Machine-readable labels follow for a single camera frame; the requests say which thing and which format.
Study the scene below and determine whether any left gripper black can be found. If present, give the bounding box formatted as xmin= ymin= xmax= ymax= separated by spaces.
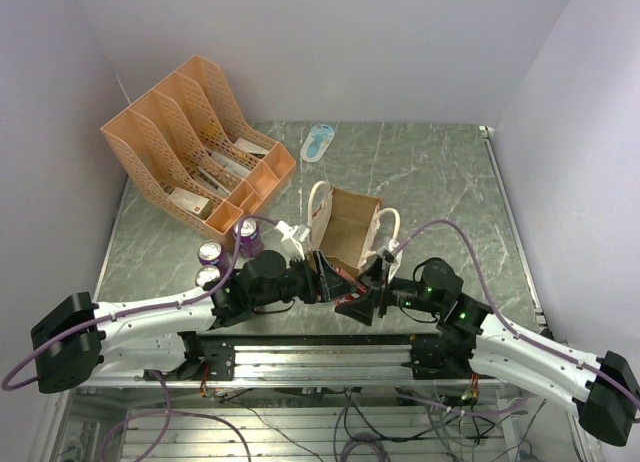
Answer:
xmin=251 ymin=249 xmax=358 ymax=308

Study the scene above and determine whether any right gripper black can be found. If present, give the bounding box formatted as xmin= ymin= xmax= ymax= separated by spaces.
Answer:
xmin=336 ymin=255 xmax=444 ymax=324

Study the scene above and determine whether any canvas bag brown printed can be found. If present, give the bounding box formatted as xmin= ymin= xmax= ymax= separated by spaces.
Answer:
xmin=307 ymin=180 xmax=401 ymax=276

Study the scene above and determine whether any purple soda can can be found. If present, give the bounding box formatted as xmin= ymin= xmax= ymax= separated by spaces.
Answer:
xmin=233 ymin=218 xmax=264 ymax=258
xmin=197 ymin=240 xmax=229 ymax=271
xmin=194 ymin=265 xmax=221 ymax=290

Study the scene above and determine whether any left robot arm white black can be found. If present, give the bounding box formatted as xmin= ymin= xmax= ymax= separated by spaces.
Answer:
xmin=31 ymin=250 xmax=357 ymax=394

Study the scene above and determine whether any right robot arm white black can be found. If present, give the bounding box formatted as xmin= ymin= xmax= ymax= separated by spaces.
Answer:
xmin=336 ymin=258 xmax=639 ymax=447

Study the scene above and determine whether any blue white blister pack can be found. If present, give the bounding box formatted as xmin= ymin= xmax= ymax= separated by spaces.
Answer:
xmin=300 ymin=123 xmax=336 ymax=163

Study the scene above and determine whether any white red box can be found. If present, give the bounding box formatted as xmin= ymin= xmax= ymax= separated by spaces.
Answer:
xmin=168 ymin=187 xmax=213 ymax=220

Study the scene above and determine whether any white box in organizer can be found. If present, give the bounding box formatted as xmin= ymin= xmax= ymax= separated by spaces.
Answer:
xmin=234 ymin=138 xmax=269 ymax=158

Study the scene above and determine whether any orange plastic file organizer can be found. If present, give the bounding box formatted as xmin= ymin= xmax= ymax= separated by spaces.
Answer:
xmin=101 ymin=56 xmax=296 ymax=245

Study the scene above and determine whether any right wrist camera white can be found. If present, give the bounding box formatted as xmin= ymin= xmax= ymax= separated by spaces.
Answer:
xmin=378 ymin=237 xmax=403 ymax=282

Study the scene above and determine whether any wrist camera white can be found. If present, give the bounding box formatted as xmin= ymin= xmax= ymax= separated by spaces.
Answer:
xmin=378 ymin=237 xmax=403 ymax=282
xmin=275 ymin=221 xmax=311 ymax=260

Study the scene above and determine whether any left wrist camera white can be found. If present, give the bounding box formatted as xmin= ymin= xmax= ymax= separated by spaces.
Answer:
xmin=275 ymin=221 xmax=311 ymax=260

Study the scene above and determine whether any aluminium mounting rail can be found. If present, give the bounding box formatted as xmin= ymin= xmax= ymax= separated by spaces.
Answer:
xmin=54 ymin=341 xmax=581 ymax=388

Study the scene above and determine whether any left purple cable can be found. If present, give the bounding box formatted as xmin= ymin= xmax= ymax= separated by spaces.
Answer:
xmin=0 ymin=214 xmax=281 ymax=462

